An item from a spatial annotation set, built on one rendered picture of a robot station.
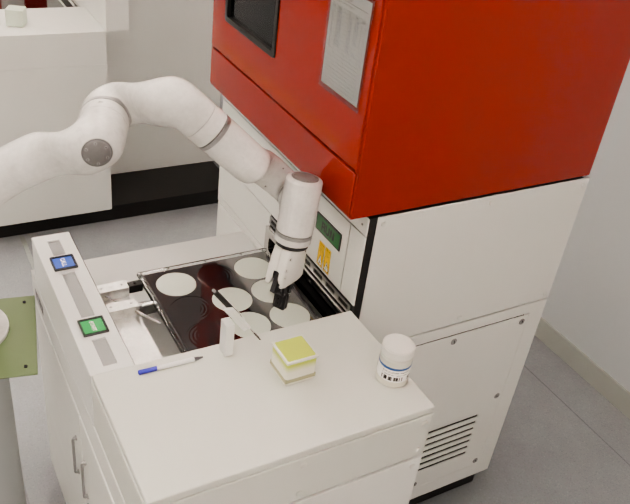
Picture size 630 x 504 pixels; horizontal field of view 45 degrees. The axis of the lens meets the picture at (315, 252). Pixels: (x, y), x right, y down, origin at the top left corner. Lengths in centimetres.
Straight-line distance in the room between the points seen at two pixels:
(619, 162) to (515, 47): 144
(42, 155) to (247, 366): 60
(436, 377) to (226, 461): 92
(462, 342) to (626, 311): 116
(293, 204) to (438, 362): 74
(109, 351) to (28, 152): 44
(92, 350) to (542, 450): 188
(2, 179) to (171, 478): 68
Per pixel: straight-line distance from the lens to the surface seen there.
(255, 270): 205
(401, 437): 165
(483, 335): 224
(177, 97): 154
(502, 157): 188
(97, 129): 153
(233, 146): 158
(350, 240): 179
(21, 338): 196
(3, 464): 223
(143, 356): 181
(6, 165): 166
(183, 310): 190
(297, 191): 166
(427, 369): 218
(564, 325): 347
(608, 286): 326
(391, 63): 156
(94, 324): 177
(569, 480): 301
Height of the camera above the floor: 207
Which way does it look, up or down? 33 degrees down
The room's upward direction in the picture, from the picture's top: 8 degrees clockwise
